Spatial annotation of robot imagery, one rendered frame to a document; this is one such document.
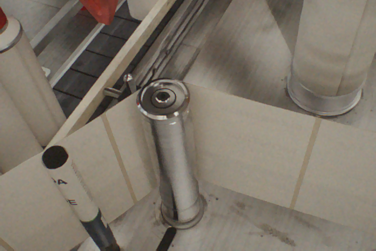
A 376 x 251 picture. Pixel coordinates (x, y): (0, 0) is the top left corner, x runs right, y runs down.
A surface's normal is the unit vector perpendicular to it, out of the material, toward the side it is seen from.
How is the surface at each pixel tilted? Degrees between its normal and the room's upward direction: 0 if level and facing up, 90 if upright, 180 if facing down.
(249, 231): 0
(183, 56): 0
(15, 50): 90
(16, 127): 90
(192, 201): 90
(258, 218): 0
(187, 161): 90
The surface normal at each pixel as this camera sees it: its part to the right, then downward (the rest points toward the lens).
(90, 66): -0.07, -0.61
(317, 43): -0.73, 0.56
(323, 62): -0.52, 0.73
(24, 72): 0.80, 0.44
